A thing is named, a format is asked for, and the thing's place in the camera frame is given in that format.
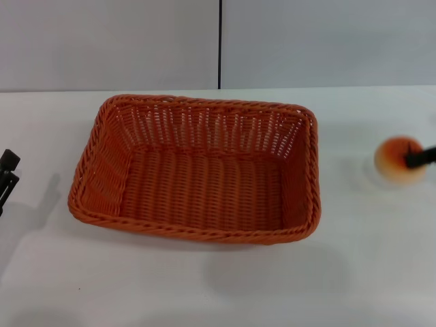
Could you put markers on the orange and cream round fruit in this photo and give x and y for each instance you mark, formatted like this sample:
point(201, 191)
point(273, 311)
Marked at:
point(391, 163)

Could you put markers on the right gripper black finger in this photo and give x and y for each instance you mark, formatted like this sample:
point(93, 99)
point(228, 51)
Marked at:
point(420, 156)

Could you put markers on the orange woven rectangular basket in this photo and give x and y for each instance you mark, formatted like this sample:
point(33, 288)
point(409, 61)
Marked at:
point(204, 180)

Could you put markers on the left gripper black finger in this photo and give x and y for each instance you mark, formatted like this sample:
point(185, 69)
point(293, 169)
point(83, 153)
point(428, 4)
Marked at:
point(9, 159)
point(8, 185)

